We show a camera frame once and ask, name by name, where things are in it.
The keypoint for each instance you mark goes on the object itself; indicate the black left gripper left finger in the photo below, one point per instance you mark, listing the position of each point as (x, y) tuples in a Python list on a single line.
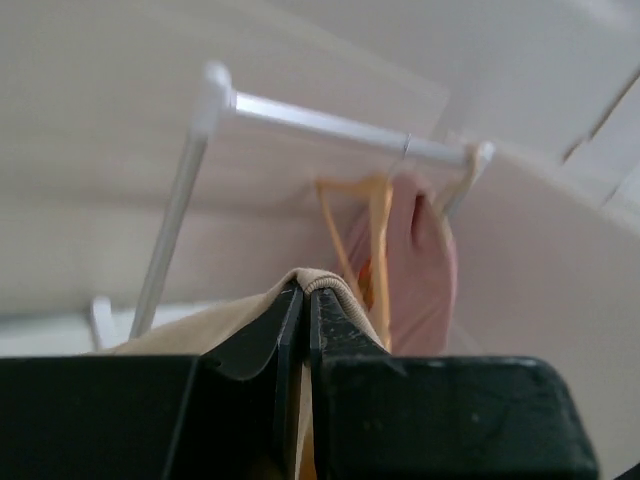
[(253, 382)]

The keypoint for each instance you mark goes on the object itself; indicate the wooden hanger with pink shirt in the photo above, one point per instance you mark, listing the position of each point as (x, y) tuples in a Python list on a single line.
[(477, 157)]

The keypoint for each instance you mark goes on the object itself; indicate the white clothes rack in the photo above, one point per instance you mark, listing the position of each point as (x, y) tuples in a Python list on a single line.
[(243, 210)]

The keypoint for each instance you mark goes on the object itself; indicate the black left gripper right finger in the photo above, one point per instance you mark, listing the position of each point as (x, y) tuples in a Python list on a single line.
[(358, 398)]

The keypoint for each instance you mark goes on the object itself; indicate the pink t shirt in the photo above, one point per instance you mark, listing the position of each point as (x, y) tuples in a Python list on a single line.
[(422, 264)]

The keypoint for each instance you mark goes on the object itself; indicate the beige t shirt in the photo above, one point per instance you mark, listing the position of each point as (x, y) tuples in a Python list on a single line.
[(205, 330)]

